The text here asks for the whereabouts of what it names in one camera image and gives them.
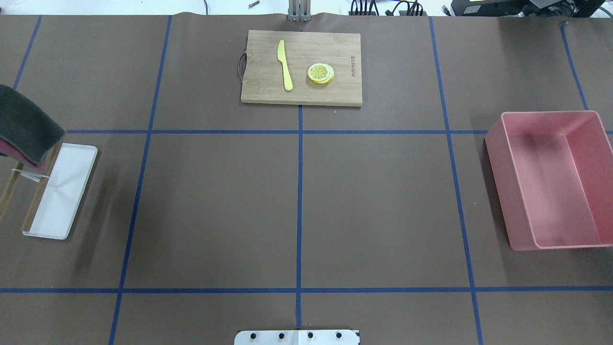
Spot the grey and pink cloth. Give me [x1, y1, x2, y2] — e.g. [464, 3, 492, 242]
[0, 85, 66, 171]

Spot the aluminium frame post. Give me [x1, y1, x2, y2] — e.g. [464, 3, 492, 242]
[287, 0, 312, 23]

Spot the wooden cutting board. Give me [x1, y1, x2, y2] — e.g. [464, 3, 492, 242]
[240, 29, 363, 107]

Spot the yellow lemon slice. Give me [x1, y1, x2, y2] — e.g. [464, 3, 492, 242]
[308, 63, 335, 84]

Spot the metal mounting plate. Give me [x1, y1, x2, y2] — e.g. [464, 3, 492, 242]
[234, 329, 361, 345]

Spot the pink plastic bin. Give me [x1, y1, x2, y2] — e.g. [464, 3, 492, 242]
[485, 111, 613, 251]

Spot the yellow plastic knife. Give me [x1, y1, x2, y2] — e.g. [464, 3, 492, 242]
[276, 39, 294, 92]

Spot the white rectangular tray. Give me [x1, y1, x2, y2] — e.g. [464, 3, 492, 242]
[22, 143, 98, 240]

